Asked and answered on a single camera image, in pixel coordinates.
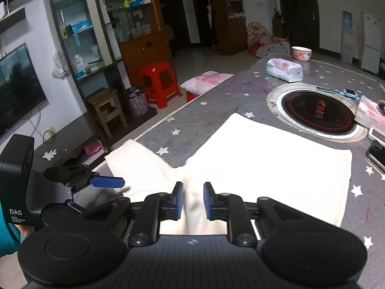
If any flat screen television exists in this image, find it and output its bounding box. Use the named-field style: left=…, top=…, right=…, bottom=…
left=0, top=43, right=49, bottom=139

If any pink white sack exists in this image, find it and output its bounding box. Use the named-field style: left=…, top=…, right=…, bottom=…
left=180, top=71, right=235, bottom=97

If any dark low television stand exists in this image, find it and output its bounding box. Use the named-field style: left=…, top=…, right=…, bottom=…
left=32, top=105, right=158, bottom=214

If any tall wooden shelf cabinet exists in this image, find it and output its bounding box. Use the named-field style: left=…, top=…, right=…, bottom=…
left=207, top=0, right=249, bottom=56

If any blue smartwatch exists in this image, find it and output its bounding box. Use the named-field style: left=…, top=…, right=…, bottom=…
left=316, top=86, right=360, bottom=100

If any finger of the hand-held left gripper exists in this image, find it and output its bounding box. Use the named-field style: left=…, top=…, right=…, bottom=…
left=62, top=165, right=125, bottom=193
left=64, top=199, right=91, bottom=216

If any dark wall shelf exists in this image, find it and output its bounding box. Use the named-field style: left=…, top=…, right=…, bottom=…
left=0, top=6, right=26, bottom=32

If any water dispenser with blue bottle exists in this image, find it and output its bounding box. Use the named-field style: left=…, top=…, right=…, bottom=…
left=341, top=10, right=355, bottom=64

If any person's left forearm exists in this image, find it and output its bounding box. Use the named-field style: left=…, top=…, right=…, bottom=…
left=0, top=208, right=32, bottom=258

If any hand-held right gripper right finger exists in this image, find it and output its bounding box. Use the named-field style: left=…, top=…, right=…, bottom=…
left=203, top=182, right=289, bottom=246

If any small wooden stool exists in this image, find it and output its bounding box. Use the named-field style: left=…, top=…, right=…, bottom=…
left=86, top=88, right=127, bottom=137

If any grey star-print tablecloth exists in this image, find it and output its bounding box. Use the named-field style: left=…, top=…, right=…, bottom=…
left=71, top=53, right=385, bottom=277

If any pink cartoon bowl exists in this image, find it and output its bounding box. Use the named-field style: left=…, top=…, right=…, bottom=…
left=291, top=46, right=313, bottom=62

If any white pink soft tissue pack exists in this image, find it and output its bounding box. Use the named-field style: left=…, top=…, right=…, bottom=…
left=266, top=58, right=303, bottom=82

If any white plastic bag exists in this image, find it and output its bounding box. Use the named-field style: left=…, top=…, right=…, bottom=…
left=52, top=51, right=68, bottom=80

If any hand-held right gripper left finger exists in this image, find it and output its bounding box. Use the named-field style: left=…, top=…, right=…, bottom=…
left=102, top=181, right=185, bottom=246

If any pink folding play tent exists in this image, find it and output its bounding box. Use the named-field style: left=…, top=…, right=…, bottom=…
left=247, top=22, right=291, bottom=58

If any glass-front wooden display cabinet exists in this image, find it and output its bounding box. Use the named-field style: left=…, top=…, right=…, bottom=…
left=45, top=0, right=173, bottom=97

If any white refrigerator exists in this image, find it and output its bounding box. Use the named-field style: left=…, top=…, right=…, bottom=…
left=359, top=10, right=382, bottom=74

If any cream garment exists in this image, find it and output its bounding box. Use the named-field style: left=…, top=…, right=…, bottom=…
left=104, top=113, right=353, bottom=235

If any pink plastic item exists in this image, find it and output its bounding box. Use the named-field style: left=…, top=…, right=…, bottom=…
left=84, top=143, right=103, bottom=156

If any patterned fabric bin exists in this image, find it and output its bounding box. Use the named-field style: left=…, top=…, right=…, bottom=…
left=128, top=87, right=149, bottom=117

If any dark wooden door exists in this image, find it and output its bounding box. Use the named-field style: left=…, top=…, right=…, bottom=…
left=276, top=0, right=320, bottom=52

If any red plastic stool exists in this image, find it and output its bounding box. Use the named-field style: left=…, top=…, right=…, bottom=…
left=139, top=61, right=183, bottom=109

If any round black induction cooktop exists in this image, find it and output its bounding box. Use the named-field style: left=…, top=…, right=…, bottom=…
left=267, top=84, right=368, bottom=140

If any black smartphone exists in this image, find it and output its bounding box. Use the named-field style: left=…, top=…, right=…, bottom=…
left=365, top=140, right=385, bottom=173

